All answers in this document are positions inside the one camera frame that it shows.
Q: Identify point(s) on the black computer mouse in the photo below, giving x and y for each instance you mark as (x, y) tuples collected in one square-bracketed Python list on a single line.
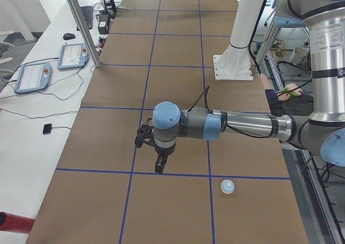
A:
[(68, 36)]

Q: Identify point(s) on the blue call bell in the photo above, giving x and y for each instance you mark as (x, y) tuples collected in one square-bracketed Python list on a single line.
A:
[(227, 186)]

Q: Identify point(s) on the black monitor stand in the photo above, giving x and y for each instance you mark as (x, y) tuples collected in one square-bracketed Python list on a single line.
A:
[(110, 8)]

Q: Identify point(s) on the black power adapter box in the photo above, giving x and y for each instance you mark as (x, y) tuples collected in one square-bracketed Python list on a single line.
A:
[(103, 24)]

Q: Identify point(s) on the red cylinder object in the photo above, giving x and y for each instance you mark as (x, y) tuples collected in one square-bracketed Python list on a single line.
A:
[(16, 223)]

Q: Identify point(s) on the teach pendant tablet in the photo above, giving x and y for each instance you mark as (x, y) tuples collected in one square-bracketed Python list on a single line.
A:
[(33, 77), (72, 56)]

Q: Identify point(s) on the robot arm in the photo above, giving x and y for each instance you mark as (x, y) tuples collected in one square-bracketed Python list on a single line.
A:
[(325, 21)]

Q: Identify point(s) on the far teach pendant tablet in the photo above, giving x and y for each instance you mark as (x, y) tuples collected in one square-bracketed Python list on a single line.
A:
[(72, 56)]

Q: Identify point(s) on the person in dark clothes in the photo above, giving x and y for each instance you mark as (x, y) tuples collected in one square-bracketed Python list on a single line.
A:
[(289, 120)]

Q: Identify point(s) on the aluminium frame post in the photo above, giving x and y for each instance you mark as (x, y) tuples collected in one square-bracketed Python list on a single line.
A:
[(81, 24)]

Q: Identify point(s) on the small black puck device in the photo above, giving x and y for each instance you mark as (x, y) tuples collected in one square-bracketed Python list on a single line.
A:
[(47, 129)]

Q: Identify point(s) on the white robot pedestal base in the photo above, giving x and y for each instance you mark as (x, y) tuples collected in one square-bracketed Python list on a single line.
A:
[(235, 63)]

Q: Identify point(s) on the black keyboard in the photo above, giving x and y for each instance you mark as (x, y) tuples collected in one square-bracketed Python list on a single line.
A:
[(87, 12)]

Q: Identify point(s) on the near teach pendant tablet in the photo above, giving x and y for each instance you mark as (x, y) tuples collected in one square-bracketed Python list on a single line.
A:
[(33, 77)]

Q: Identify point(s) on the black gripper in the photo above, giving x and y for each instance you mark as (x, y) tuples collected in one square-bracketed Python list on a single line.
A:
[(164, 152)]

